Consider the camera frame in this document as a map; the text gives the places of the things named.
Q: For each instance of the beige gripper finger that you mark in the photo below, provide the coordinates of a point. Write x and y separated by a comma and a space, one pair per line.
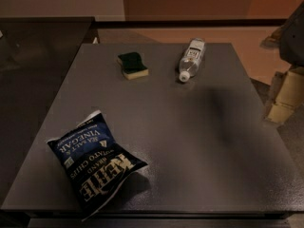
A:
285, 96

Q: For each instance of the clear plastic water bottle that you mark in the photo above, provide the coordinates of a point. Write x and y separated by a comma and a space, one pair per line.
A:
191, 59

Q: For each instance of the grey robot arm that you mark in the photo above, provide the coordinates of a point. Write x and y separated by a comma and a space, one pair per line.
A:
289, 39

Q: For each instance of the green and yellow sponge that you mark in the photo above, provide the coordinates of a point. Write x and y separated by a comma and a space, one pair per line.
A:
132, 65

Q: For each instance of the blue potato chips bag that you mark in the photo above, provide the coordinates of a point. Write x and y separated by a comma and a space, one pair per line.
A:
95, 164

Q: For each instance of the dark side table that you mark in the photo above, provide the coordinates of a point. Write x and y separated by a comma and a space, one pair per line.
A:
35, 57

